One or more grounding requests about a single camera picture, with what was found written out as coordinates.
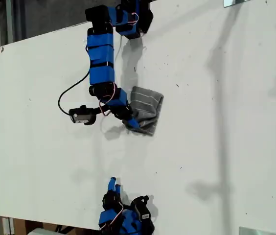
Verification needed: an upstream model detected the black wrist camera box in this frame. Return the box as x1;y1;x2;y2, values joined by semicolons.
69;105;97;126
130;195;153;222

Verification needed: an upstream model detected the black camera cable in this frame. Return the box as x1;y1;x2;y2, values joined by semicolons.
58;70;91;115

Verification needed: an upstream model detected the black camera stalk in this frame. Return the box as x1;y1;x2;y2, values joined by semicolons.
93;107;111;116

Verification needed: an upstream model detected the white plastic container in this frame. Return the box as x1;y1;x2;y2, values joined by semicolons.
27;227;58;235

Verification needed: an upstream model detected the grey metal post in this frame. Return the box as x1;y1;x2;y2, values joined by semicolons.
5;0;14;46

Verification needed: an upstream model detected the white metal bar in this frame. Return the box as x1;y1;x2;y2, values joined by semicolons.
1;216;15;235

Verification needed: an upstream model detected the grey white-striped square towel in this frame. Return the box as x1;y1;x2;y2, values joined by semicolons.
124;85;165;137

